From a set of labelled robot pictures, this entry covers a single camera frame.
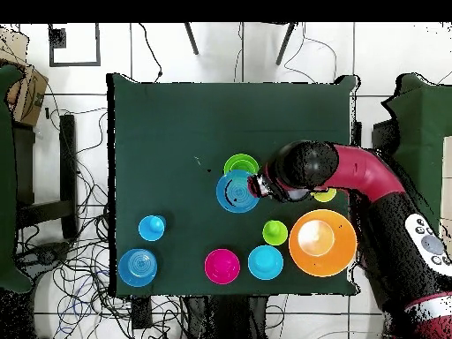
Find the blue plastic bowl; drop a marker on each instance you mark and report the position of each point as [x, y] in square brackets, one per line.
[137, 268]
[229, 197]

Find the green plastic bowl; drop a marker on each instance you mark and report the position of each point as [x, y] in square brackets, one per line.
[242, 159]

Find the light green plastic cup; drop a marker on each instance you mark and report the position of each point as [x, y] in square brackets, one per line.
[275, 235]

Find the cyan plastic bowl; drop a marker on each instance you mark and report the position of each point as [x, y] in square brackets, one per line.
[265, 265]

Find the large orange plastic bowl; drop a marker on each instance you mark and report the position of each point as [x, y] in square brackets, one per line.
[339, 257]

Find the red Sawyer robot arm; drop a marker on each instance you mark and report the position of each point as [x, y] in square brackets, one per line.
[360, 169]

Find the dark green tablecloth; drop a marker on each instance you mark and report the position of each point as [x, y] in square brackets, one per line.
[229, 123]

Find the yellow plastic cup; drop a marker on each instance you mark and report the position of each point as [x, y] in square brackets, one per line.
[325, 197]

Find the pink plastic bowl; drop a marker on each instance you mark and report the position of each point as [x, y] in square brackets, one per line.
[222, 266]

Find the blue plastic cup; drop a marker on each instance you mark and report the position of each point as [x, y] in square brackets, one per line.
[150, 229]

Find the black equipment cabinet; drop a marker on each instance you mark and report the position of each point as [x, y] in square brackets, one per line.
[383, 136]

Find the black tripod leg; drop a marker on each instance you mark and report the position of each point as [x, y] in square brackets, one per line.
[285, 44]
[191, 40]

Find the black power adapter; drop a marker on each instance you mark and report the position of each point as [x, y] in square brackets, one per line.
[141, 314]

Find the green cloth side table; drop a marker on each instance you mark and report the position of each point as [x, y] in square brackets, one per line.
[5, 176]
[423, 123]

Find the white box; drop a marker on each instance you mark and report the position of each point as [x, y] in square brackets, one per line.
[447, 169]

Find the black knobbed floor stand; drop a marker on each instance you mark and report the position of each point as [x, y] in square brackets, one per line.
[47, 255]

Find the brown cardboard box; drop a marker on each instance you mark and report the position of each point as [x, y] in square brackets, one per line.
[30, 95]

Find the pale cardboard box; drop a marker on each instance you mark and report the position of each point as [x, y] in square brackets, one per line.
[12, 49]

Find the black bench frame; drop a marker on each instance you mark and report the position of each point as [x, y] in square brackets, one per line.
[67, 159]

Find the black floor frame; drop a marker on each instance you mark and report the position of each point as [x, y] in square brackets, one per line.
[74, 64]

